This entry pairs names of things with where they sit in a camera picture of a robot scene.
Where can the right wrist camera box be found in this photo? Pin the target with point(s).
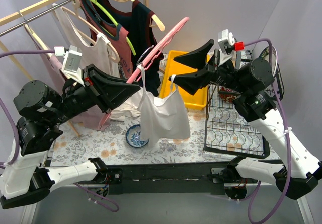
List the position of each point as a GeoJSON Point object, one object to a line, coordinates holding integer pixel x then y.
{"type": "Point", "coordinates": [227, 42]}

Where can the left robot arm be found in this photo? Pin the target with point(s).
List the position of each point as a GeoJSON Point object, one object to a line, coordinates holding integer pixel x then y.
{"type": "Point", "coordinates": [42, 110]}

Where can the red patterned bowl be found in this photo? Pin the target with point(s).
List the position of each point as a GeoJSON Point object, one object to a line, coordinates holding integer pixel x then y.
{"type": "Point", "coordinates": [227, 94]}

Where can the black wire dish rack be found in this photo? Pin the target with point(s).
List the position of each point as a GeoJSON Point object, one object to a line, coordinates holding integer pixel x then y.
{"type": "Point", "coordinates": [226, 132]}

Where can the green rimmed white plate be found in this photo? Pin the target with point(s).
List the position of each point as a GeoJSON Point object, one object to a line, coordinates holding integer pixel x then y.
{"type": "Point", "coordinates": [274, 58]}

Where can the crumpled white cloth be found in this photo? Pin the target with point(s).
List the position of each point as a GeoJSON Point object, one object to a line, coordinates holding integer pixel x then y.
{"type": "Point", "coordinates": [130, 108]}

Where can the blue white ceramic bowl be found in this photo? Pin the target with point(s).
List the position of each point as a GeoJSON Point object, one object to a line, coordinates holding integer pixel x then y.
{"type": "Point", "coordinates": [133, 138]}

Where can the pink tank top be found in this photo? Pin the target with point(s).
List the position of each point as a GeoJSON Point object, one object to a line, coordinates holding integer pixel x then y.
{"type": "Point", "coordinates": [92, 117]}

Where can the floral tablecloth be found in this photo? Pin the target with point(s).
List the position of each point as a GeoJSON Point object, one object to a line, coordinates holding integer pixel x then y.
{"type": "Point", "coordinates": [111, 145]}

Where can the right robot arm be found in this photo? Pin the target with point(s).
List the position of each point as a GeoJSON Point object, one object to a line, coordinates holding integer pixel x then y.
{"type": "Point", "coordinates": [299, 171]}

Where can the cream white tank top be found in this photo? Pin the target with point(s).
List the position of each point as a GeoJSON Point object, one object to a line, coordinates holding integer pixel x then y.
{"type": "Point", "coordinates": [102, 54]}

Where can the wooden clothes rack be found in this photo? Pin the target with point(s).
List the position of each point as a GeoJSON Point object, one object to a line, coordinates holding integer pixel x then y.
{"type": "Point", "coordinates": [22, 13]}

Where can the lime green hanger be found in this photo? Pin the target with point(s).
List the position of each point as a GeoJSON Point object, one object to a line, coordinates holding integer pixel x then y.
{"type": "Point", "coordinates": [114, 22]}

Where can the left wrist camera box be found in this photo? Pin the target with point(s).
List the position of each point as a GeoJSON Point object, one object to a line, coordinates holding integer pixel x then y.
{"type": "Point", "coordinates": [71, 62]}

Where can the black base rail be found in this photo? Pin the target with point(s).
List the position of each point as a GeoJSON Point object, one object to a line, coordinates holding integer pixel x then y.
{"type": "Point", "coordinates": [167, 178]}

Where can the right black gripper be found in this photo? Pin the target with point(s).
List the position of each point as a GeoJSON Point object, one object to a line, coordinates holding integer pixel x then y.
{"type": "Point", "coordinates": [217, 68]}

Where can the pink plastic hanger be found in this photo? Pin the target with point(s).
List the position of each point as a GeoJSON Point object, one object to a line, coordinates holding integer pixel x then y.
{"type": "Point", "coordinates": [155, 52]}

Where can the navy maroon tank top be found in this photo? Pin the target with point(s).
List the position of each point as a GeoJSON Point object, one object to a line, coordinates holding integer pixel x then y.
{"type": "Point", "coordinates": [141, 38]}

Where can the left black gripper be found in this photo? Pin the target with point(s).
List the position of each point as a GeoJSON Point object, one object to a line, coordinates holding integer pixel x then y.
{"type": "Point", "coordinates": [88, 83]}

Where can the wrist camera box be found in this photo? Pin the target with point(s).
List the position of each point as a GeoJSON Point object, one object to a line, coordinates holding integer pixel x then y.
{"type": "Point", "coordinates": [227, 42]}
{"type": "Point", "coordinates": [71, 62]}

